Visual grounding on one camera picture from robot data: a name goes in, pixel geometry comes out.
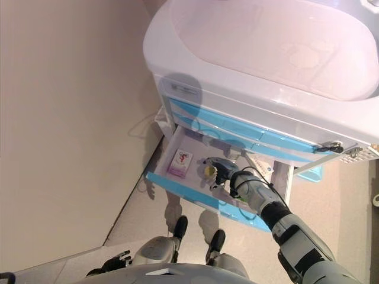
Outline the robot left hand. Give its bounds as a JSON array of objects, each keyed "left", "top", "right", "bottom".
[{"left": 103, "top": 250, "right": 133, "bottom": 273}]

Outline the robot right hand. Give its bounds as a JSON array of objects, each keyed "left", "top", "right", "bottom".
[{"left": 197, "top": 156, "right": 239, "bottom": 192}]

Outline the clear yellow capsule bottle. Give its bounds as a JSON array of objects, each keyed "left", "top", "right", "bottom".
[{"left": 202, "top": 164, "right": 219, "bottom": 183}]

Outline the white printed medicine pack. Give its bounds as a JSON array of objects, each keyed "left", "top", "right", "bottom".
[{"left": 250, "top": 156, "right": 275, "bottom": 180}]

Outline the blue white drawer front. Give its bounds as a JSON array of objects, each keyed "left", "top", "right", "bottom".
[
  {"left": 171, "top": 111, "right": 316, "bottom": 163},
  {"left": 168, "top": 96, "right": 323, "bottom": 153}
]

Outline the purple white medicine box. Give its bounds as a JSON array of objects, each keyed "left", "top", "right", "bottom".
[{"left": 166, "top": 149, "right": 195, "bottom": 178}]

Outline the robot left leg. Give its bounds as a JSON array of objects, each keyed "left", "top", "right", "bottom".
[{"left": 131, "top": 215, "right": 190, "bottom": 267}]

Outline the robot leg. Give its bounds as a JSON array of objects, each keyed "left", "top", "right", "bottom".
[
  {"left": 131, "top": 215, "right": 190, "bottom": 267},
  {"left": 205, "top": 229, "right": 249, "bottom": 277}
]

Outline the grey robot torso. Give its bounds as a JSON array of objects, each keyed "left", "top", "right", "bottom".
[{"left": 88, "top": 262, "right": 249, "bottom": 284}]

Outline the robot right leg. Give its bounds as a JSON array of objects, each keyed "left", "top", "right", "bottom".
[{"left": 205, "top": 229, "right": 249, "bottom": 277}]

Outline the light blue side bin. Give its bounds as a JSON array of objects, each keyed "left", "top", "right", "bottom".
[{"left": 296, "top": 164, "right": 324, "bottom": 183}]

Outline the key with black fob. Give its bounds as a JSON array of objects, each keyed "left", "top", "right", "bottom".
[{"left": 314, "top": 140, "right": 345, "bottom": 154}]

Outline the white medical cart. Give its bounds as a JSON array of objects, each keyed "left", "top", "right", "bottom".
[{"left": 142, "top": 0, "right": 379, "bottom": 178}]

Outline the white perforated side shelf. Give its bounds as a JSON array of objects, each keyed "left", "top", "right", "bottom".
[{"left": 340, "top": 144, "right": 379, "bottom": 165}]

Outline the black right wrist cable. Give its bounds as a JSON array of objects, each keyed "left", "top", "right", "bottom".
[{"left": 235, "top": 167, "right": 288, "bottom": 208}]

